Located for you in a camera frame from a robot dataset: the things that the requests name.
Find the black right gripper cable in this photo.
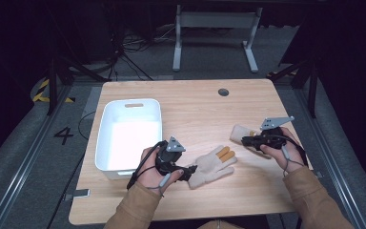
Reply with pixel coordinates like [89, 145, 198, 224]
[277, 135, 309, 168]

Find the grey right gripper cable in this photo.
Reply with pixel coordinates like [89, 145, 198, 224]
[280, 144, 304, 177]

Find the beige glove with orange fingers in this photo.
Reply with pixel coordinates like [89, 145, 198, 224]
[188, 145, 238, 191]
[229, 124, 258, 145]

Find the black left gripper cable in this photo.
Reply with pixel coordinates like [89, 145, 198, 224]
[126, 141, 168, 191]

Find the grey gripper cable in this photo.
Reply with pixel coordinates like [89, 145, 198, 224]
[146, 173, 173, 198]
[280, 144, 304, 177]

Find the bundle of black floor cables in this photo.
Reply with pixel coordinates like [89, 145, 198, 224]
[108, 25, 179, 82]

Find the black metal stand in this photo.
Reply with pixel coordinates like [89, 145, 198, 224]
[46, 55, 109, 116]
[266, 58, 318, 119]

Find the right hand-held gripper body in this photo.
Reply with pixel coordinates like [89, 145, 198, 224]
[251, 115, 295, 152]

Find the person's tan trouser leg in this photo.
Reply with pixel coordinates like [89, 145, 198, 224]
[199, 219, 246, 229]

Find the yellow black floor tape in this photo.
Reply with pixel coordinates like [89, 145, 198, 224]
[32, 78, 76, 104]

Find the grey metal desk frame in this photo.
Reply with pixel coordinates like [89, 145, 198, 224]
[172, 4, 264, 73]

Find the thin black floor cable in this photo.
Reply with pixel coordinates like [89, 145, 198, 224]
[46, 111, 96, 229]

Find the white plastic bin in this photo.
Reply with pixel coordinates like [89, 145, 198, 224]
[94, 98, 164, 181]

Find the person's right hand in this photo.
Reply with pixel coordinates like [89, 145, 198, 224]
[260, 127, 306, 176]

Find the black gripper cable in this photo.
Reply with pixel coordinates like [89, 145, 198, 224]
[126, 141, 168, 191]
[277, 135, 309, 168]

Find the person's left hand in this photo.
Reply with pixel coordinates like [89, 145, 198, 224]
[136, 146, 185, 196]

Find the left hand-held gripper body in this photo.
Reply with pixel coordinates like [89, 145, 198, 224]
[154, 135, 187, 176]

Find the grey metal table bracket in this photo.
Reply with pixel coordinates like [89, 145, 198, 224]
[64, 188, 92, 202]

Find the grey left gripper cable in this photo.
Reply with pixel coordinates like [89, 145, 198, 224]
[146, 173, 173, 198]

